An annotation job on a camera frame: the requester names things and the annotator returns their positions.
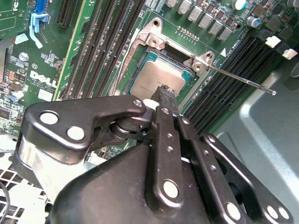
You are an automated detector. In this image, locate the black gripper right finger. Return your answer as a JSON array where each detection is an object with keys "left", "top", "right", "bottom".
[{"left": 167, "top": 88, "right": 294, "bottom": 224}]

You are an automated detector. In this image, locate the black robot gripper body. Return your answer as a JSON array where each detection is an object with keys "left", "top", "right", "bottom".
[{"left": 45, "top": 145, "right": 226, "bottom": 224}]

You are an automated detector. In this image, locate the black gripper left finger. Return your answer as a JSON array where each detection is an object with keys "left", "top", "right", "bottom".
[{"left": 14, "top": 85, "right": 185, "bottom": 210}]

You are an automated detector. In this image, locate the metal wire locking lever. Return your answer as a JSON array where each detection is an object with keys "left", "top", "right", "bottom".
[{"left": 206, "top": 66, "right": 277, "bottom": 96}]

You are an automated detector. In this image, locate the silver green CPU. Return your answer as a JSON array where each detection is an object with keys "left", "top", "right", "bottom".
[{"left": 129, "top": 52, "right": 197, "bottom": 100}]

